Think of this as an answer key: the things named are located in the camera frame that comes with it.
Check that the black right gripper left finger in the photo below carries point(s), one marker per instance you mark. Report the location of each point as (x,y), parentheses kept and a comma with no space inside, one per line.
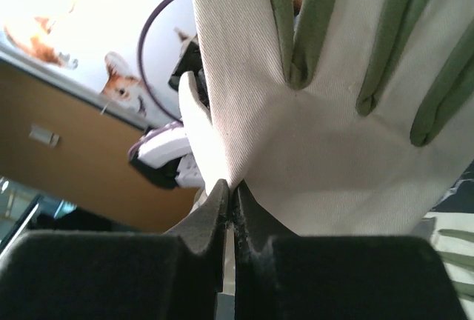
(86,275)

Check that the white glove with green fingers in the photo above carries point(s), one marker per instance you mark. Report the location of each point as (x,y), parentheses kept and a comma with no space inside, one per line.
(350,117)

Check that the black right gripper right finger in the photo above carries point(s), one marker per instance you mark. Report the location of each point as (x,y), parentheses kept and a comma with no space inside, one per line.
(280,275)

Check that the white glove near right base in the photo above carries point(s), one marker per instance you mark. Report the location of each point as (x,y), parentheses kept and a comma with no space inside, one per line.
(452,238)

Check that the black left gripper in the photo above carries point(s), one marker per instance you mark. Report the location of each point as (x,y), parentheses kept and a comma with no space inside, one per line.
(190,61)

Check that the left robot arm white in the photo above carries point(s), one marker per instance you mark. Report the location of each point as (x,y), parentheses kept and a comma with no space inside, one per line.
(65,148)

